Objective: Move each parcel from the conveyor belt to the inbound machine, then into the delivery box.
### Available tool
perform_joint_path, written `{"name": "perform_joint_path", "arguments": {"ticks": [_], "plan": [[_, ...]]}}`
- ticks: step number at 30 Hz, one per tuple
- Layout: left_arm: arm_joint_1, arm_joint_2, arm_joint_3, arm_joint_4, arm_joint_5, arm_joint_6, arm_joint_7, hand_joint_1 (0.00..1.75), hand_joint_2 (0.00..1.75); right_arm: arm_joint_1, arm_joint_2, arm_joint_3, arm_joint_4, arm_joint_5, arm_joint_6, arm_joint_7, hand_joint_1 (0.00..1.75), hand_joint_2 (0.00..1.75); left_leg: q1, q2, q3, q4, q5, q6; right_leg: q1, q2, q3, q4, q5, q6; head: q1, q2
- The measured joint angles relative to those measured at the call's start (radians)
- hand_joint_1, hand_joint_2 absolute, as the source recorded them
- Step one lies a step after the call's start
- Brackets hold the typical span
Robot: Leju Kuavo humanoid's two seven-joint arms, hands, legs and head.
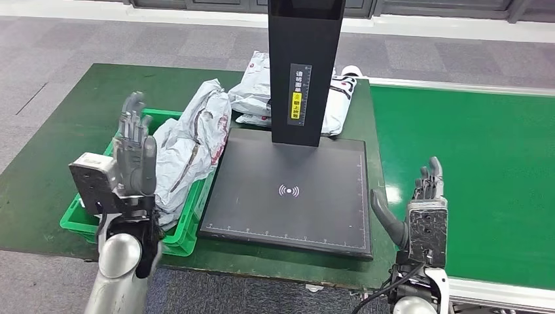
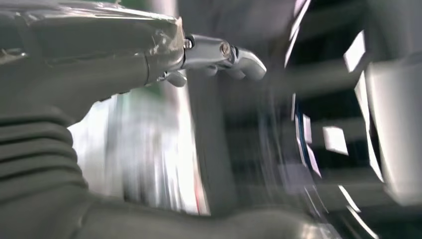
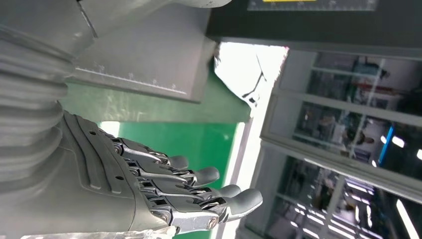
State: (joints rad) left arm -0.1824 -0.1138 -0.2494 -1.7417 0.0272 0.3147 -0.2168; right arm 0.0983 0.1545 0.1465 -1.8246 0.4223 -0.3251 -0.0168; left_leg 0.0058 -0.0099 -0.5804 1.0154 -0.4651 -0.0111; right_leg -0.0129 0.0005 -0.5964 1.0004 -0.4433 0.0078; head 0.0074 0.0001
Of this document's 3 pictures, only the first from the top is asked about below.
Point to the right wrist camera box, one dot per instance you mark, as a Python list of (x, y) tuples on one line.
[(428, 234)]

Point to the white spare parcel black print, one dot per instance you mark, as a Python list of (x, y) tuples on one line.
[(340, 108)]

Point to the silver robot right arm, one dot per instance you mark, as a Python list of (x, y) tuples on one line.
[(418, 299)]

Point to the green plastic crate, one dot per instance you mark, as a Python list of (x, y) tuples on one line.
[(186, 234)]

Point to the black inbound scanner machine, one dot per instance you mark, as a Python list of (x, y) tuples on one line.
[(299, 65)]

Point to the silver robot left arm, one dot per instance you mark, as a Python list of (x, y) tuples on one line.
[(121, 268)]

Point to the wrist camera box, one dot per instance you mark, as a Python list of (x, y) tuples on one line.
[(93, 182), (428, 234)]

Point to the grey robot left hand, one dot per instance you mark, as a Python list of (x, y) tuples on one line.
[(134, 160)]

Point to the white parcel bag red print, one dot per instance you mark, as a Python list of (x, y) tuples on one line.
[(204, 130)]

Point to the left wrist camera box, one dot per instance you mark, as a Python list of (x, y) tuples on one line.
[(93, 182)]

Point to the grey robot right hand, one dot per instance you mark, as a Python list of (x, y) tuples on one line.
[(427, 182)]

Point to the large grey-white spare parcel bag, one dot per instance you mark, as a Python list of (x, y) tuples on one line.
[(256, 89)]

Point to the flat white spare parcel bag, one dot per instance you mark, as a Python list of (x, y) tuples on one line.
[(256, 120)]

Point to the white conveyor roller end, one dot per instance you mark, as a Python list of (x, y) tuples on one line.
[(352, 70)]

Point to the bright green conveyor belt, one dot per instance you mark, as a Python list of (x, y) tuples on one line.
[(477, 173)]

